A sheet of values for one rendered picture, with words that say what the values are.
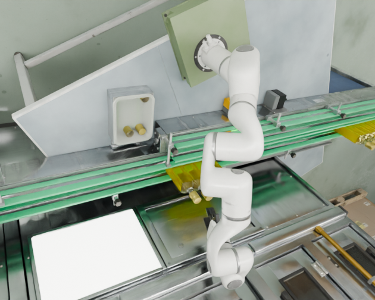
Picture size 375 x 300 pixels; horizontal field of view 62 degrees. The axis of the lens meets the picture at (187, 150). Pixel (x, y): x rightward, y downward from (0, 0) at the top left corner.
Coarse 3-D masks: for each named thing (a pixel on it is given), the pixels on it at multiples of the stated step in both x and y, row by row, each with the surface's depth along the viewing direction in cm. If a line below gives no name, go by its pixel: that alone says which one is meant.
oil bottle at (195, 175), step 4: (188, 164) 141; (192, 164) 142; (184, 168) 139; (188, 168) 139; (192, 168) 139; (196, 168) 140; (188, 172) 137; (192, 172) 137; (196, 172) 137; (192, 176) 135; (196, 176) 135; (200, 176) 135; (196, 180) 133; (200, 180) 133; (196, 184) 132; (200, 184) 133; (196, 188) 133
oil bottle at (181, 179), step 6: (168, 168) 140; (174, 168) 137; (180, 168) 138; (168, 174) 141; (174, 174) 135; (180, 174) 134; (186, 174) 135; (174, 180) 136; (180, 180) 131; (186, 180) 132; (192, 180) 132; (180, 186) 132; (186, 186) 130; (192, 186) 131; (186, 192) 131
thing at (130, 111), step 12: (120, 96) 120; (132, 96) 122; (144, 96) 125; (120, 108) 131; (132, 108) 133; (144, 108) 136; (120, 120) 134; (132, 120) 137; (144, 120) 139; (120, 132) 137; (120, 144) 132
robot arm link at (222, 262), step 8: (224, 216) 88; (248, 216) 88; (216, 224) 93; (224, 224) 89; (232, 224) 87; (240, 224) 87; (248, 224) 89; (216, 232) 90; (224, 232) 88; (232, 232) 88; (208, 240) 92; (216, 240) 89; (224, 240) 88; (208, 248) 92; (216, 248) 89; (208, 256) 92; (216, 256) 89; (224, 256) 93; (232, 256) 93; (208, 264) 93; (216, 264) 90; (224, 264) 91; (232, 264) 92; (216, 272) 91; (224, 272) 92; (232, 272) 92
